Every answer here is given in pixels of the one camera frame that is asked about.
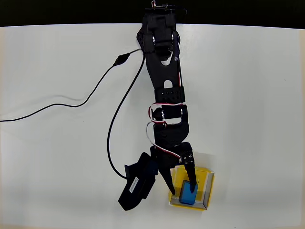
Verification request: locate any blue cube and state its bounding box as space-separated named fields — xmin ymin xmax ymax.
xmin=179 ymin=180 xmax=199 ymax=206

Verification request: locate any yellow open box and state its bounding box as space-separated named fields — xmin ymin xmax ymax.
xmin=166 ymin=165 xmax=216 ymax=212

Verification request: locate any black webcam on gripper mount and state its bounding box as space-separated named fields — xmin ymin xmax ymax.
xmin=117 ymin=152 xmax=160 ymax=211

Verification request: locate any black webcam cable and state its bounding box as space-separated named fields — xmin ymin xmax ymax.
xmin=0 ymin=48 xmax=146 ymax=180

